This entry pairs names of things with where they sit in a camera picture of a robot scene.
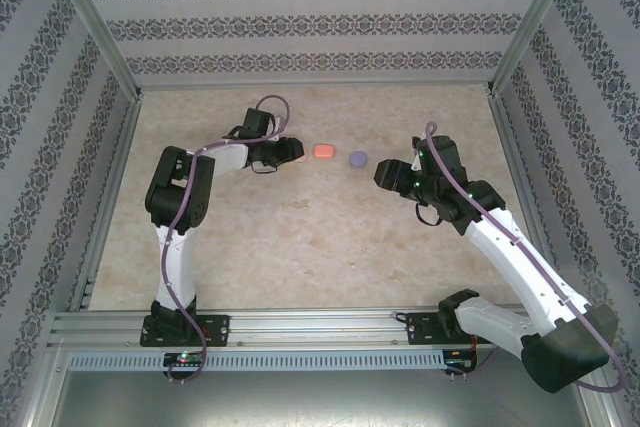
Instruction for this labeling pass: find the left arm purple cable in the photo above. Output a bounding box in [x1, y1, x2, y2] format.
[159, 95, 292, 386]

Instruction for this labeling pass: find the grey metal bench panel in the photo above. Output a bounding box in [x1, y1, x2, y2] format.
[29, 341, 616, 427]

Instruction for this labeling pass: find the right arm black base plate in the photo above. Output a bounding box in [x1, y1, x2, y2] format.
[404, 311, 499, 347]

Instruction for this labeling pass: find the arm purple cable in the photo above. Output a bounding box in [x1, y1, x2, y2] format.
[159, 95, 292, 386]
[424, 120, 629, 394]

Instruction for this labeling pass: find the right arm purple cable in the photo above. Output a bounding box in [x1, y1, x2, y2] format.
[424, 120, 629, 394]

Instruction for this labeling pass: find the left gripper thin black wire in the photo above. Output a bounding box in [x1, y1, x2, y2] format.
[248, 159, 281, 176]

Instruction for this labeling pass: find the aluminium mounting rail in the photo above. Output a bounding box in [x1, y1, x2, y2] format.
[47, 307, 596, 349]

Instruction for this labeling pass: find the aluminium side rail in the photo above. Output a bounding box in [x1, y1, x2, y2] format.
[485, 89, 571, 309]
[67, 96, 145, 313]

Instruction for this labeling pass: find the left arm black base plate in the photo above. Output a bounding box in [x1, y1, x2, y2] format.
[139, 314, 231, 348]

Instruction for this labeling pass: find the aluminium frame post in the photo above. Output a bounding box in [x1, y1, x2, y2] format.
[484, 0, 599, 98]
[39, 0, 146, 101]

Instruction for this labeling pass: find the right gripper thin black wire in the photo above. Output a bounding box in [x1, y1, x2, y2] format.
[414, 200, 442, 228]

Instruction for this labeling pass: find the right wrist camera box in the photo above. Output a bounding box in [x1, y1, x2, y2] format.
[409, 132, 426, 172]

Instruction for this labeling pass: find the grey slotted cable duct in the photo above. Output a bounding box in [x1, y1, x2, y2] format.
[67, 350, 446, 372]

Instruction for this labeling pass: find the gripper thin black wire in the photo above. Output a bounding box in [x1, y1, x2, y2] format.
[248, 159, 281, 176]
[414, 200, 442, 228]

